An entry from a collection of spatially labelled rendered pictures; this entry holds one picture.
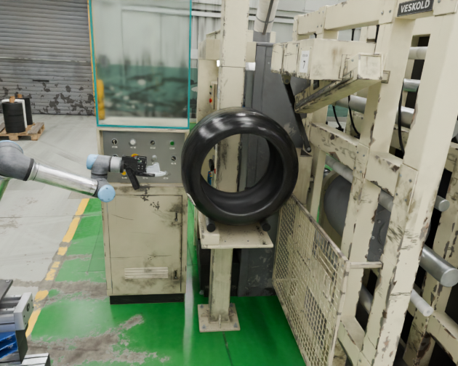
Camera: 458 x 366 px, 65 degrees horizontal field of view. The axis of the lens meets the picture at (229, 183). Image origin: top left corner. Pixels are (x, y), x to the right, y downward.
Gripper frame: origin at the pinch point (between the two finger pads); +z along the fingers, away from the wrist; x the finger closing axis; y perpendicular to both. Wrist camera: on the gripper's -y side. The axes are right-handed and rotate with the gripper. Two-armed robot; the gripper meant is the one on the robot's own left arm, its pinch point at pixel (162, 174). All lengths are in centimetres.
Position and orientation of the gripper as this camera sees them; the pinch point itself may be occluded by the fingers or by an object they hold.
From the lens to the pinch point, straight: 180.5
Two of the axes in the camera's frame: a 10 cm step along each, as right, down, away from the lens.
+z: 9.8, 1.2, 1.8
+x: -1.3, -3.3, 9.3
